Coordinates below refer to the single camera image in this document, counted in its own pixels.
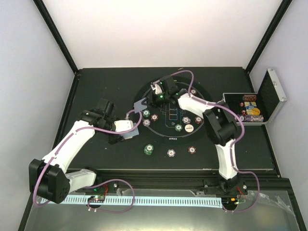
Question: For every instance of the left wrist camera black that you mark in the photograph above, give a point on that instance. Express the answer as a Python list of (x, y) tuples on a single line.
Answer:
[(104, 108)]

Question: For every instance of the controller circuit board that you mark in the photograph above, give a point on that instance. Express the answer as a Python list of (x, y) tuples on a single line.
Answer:
[(96, 199), (233, 201)]

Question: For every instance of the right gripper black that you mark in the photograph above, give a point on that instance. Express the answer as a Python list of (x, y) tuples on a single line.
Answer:
[(153, 102)]

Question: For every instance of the green chip stack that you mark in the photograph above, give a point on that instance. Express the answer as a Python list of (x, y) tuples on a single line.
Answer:
[(148, 149)]

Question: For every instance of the purple chips row in case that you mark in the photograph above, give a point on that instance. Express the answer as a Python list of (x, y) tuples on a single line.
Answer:
[(251, 118)]

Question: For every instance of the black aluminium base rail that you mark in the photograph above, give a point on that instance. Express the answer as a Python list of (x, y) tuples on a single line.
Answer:
[(185, 179)]

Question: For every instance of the boxed card deck in case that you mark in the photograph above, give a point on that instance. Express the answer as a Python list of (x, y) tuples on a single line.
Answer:
[(249, 106)]

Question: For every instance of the round black poker mat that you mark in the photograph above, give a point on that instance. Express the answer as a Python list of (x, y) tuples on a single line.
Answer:
[(169, 115)]

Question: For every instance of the green chips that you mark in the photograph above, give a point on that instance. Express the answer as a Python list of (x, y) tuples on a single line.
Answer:
[(146, 113), (178, 127)]

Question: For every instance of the brown chips row in case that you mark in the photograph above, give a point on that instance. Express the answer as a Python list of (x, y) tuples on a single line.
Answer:
[(250, 98)]

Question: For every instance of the red chip stack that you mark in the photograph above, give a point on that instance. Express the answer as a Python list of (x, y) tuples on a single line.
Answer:
[(192, 150)]

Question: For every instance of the blue-backed playing card deck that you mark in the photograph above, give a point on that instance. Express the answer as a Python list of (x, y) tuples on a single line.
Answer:
[(131, 134)]

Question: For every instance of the white slotted cable duct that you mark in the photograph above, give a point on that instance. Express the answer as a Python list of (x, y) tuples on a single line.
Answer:
[(148, 201)]

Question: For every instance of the right controller circuit board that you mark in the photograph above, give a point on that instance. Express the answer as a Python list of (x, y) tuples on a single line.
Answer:
[(233, 201)]

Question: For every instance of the yellow round button in case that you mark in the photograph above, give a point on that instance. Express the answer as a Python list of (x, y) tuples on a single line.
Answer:
[(255, 111)]

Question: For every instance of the dealt cards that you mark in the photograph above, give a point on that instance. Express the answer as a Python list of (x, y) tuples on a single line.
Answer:
[(138, 107)]

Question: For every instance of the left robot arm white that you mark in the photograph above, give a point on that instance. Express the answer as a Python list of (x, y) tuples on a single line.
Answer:
[(48, 177)]

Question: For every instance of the left controller circuit board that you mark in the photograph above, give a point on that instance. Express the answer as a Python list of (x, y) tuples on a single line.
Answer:
[(96, 199)]

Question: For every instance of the white dealer button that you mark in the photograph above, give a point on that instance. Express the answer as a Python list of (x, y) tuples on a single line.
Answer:
[(189, 128)]

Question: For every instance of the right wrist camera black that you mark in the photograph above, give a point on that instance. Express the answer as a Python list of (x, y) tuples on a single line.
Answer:
[(168, 85)]

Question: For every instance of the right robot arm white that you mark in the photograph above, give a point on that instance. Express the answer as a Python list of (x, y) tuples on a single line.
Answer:
[(220, 126)]

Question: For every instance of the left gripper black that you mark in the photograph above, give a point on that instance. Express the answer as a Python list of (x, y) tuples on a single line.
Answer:
[(115, 138)]

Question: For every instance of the aluminium poker case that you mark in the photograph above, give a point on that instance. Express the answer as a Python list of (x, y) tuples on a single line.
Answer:
[(260, 107)]

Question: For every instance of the blue chips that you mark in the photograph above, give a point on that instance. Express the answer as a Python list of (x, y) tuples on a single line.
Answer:
[(186, 120), (146, 122)]

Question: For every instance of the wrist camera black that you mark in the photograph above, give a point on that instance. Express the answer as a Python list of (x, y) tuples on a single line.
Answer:
[(168, 85), (104, 108)]

